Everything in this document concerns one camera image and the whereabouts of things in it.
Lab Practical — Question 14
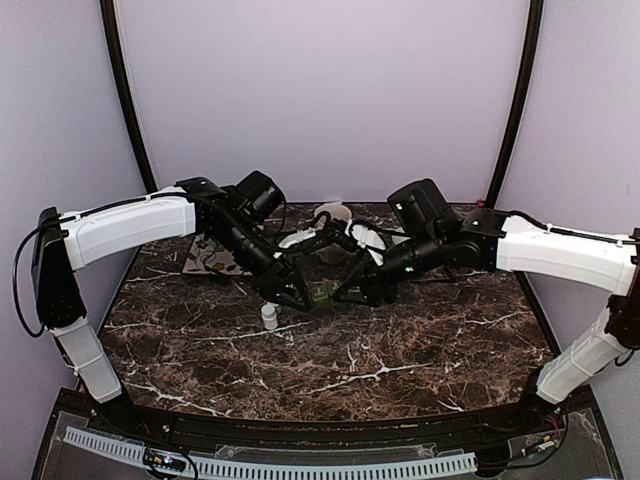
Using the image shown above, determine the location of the black frame post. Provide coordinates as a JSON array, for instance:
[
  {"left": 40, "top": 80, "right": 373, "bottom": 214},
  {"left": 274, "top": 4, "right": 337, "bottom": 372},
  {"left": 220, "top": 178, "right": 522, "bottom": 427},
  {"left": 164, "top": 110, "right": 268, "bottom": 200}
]
[
  {"left": 99, "top": 0, "right": 157, "bottom": 193},
  {"left": 484, "top": 0, "right": 545, "bottom": 208}
]

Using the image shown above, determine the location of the white pill bottle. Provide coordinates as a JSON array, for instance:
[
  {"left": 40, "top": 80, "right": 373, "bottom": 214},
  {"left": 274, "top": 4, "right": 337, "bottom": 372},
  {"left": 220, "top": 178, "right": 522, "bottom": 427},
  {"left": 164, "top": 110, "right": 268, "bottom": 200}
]
[{"left": 261, "top": 304, "right": 278, "bottom": 331}]

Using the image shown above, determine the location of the green weekly pill organizer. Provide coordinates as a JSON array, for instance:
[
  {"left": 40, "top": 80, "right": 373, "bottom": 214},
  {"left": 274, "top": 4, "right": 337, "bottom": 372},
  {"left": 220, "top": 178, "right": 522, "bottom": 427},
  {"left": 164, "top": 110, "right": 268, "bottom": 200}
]
[{"left": 309, "top": 281, "right": 341, "bottom": 307}]

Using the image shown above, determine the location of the black front rail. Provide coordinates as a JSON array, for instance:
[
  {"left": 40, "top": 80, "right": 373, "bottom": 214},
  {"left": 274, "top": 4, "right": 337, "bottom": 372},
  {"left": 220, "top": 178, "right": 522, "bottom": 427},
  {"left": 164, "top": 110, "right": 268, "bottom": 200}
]
[{"left": 84, "top": 398, "right": 577, "bottom": 450}]

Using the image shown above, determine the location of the white slotted cable duct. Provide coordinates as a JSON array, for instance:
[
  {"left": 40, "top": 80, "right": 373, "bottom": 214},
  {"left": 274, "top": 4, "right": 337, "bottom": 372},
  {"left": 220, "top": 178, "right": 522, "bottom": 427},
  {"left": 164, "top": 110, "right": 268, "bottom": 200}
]
[{"left": 62, "top": 426, "right": 478, "bottom": 479}]

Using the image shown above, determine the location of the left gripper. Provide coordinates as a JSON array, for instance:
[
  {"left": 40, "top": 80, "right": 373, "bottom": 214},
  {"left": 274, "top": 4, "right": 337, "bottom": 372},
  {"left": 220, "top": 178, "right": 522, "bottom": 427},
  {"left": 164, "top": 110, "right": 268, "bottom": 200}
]
[{"left": 212, "top": 218, "right": 314, "bottom": 312}]

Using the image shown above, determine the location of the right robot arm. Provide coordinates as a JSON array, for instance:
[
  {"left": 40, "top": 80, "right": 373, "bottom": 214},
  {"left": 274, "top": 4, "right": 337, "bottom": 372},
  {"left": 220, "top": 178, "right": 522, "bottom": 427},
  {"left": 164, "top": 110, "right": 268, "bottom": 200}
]
[{"left": 333, "top": 179, "right": 639, "bottom": 434}]

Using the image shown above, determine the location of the right black frame post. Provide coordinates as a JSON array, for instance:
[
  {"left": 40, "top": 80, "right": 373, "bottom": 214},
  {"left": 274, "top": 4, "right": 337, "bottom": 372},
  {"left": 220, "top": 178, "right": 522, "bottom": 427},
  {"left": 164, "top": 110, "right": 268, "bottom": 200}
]
[{"left": 484, "top": 0, "right": 545, "bottom": 208}]

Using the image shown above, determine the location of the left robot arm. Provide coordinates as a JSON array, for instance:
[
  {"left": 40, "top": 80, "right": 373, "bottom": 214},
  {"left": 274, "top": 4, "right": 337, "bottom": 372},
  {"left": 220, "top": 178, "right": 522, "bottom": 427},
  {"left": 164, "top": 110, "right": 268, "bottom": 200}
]
[{"left": 26, "top": 171, "right": 313, "bottom": 436}]

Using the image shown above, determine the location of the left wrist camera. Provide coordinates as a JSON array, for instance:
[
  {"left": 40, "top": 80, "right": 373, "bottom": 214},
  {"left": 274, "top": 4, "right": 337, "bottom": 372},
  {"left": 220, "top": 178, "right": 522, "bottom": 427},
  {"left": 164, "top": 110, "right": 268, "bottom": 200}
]
[{"left": 277, "top": 228, "right": 330, "bottom": 254}]

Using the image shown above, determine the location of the cream ceramic mug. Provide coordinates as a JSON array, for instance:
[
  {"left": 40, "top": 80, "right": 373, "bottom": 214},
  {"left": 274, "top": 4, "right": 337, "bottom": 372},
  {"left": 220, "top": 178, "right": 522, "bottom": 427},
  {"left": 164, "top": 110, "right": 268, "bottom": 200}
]
[{"left": 312, "top": 202, "right": 353, "bottom": 266}]

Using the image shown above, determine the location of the floral square plate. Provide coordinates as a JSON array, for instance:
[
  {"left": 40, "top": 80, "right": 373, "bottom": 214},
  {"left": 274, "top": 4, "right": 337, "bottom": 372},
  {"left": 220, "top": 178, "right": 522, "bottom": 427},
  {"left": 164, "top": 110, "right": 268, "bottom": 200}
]
[{"left": 182, "top": 235, "right": 250, "bottom": 277}]

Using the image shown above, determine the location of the left black frame post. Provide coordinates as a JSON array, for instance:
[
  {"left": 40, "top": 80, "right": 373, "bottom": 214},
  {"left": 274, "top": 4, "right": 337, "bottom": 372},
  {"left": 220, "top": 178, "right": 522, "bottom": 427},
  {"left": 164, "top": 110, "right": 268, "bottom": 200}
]
[{"left": 99, "top": 0, "right": 157, "bottom": 193}]

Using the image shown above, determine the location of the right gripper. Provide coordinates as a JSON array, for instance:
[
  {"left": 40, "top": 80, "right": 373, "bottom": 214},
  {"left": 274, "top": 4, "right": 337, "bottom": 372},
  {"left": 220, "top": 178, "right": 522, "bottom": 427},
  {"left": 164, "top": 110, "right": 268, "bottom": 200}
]
[{"left": 333, "top": 227, "right": 446, "bottom": 306}]

